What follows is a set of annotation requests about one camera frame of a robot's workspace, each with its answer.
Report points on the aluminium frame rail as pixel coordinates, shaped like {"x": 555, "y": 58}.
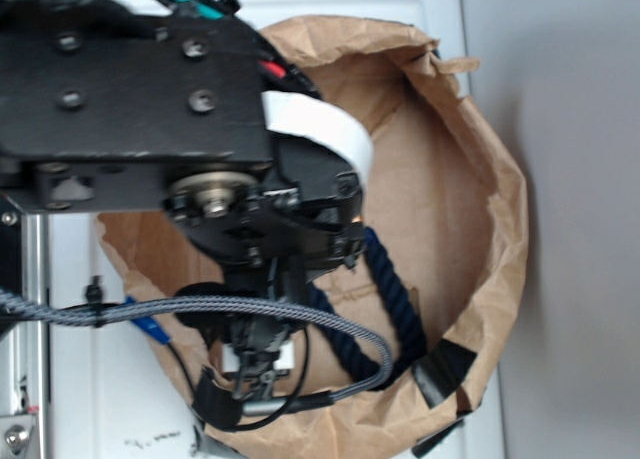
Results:
{"x": 25, "y": 383}

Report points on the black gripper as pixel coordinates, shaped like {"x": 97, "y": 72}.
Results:
{"x": 272, "y": 227}

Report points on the brown paper bag container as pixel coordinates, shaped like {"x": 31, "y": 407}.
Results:
{"x": 449, "y": 203}

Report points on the black mounting bracket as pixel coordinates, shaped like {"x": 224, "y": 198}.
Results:
{"x": 11, "y": 248}

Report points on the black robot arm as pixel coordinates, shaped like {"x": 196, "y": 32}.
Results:
{"x": 194, "y": 114}

